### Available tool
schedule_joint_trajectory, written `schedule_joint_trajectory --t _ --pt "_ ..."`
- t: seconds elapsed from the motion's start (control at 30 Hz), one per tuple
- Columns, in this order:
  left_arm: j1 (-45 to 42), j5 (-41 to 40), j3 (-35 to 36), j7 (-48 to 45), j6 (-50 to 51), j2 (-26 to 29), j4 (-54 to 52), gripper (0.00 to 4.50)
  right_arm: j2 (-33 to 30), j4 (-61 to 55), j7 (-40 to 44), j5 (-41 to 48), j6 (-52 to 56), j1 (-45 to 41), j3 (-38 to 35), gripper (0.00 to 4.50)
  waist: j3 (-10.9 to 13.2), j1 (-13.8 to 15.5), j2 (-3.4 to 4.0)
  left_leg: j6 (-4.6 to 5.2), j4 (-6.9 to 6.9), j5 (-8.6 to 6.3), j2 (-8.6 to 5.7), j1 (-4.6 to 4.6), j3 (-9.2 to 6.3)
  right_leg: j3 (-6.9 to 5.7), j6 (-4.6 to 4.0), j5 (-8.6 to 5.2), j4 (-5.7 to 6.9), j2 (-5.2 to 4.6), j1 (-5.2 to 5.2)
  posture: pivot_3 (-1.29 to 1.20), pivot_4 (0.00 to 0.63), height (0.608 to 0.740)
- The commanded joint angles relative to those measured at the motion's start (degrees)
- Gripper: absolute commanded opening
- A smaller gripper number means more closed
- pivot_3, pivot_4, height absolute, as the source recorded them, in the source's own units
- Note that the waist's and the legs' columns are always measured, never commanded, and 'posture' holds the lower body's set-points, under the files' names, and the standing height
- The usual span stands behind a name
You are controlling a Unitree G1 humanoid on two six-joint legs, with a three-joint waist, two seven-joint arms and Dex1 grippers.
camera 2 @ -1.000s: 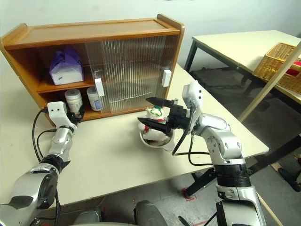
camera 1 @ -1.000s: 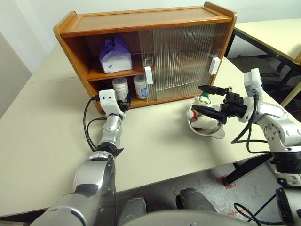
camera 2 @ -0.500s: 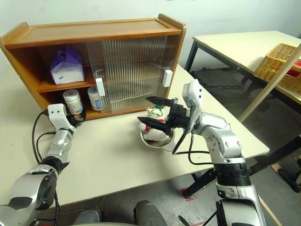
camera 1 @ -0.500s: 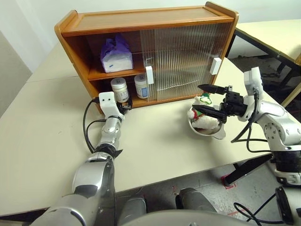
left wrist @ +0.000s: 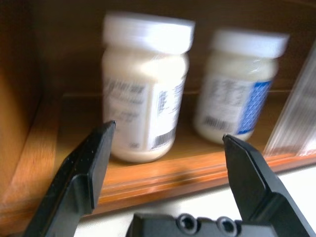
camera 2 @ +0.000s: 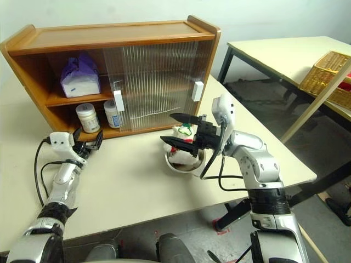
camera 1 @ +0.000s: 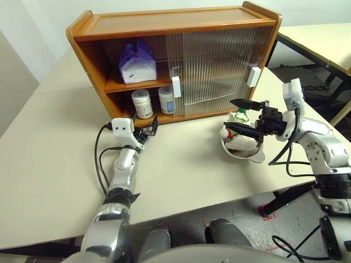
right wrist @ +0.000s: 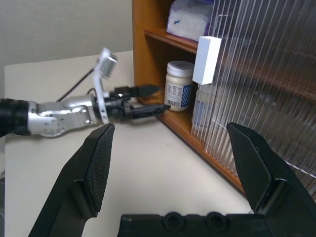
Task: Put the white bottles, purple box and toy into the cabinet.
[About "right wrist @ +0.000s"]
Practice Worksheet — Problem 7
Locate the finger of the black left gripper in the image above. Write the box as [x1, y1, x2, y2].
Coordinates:
[128, 103, 170, 119]
[129, 85, 162, 97]

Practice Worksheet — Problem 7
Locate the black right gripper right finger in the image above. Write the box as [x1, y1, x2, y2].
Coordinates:
[226, 122, 316, 237]

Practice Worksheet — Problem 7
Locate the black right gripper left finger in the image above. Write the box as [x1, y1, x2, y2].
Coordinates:
[28, 122, 116, 237]

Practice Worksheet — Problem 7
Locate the white bottle with blue label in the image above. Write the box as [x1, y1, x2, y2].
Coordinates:
[194, 82, 215, 126]
[164, 60, 195, 113]

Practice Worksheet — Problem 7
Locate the ribbed clear sliding door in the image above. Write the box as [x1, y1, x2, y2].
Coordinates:
[191, 0, 316, 178]
[211, 0, 316, 178]

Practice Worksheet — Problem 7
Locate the white block door handle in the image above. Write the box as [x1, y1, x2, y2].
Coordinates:
[192, 36, 222, 85]

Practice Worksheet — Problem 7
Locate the purple tissue pack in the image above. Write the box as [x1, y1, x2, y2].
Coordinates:
[166, 0, 213, 42]

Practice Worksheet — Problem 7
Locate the brown wooden cabinet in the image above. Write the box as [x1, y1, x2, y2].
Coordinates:
[132, 0, 316, 196]

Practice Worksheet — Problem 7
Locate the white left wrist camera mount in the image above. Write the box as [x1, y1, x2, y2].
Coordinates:
[93, 47, 118, 124]

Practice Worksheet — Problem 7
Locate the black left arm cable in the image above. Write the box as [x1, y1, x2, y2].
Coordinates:
[56, 68, 97, 102]

